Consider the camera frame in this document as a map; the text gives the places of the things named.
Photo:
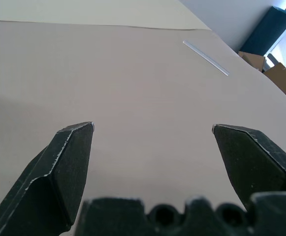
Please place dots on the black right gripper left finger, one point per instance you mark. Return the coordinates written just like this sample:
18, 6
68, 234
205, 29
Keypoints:
59, 177

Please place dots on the brown cardboard box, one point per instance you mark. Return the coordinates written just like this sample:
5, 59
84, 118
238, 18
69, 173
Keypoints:
252, 61
284, 81

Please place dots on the dark blue rolled mat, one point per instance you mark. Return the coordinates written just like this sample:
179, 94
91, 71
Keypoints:
265, 32

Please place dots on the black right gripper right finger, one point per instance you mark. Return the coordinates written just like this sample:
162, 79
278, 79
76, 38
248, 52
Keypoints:
253, 167

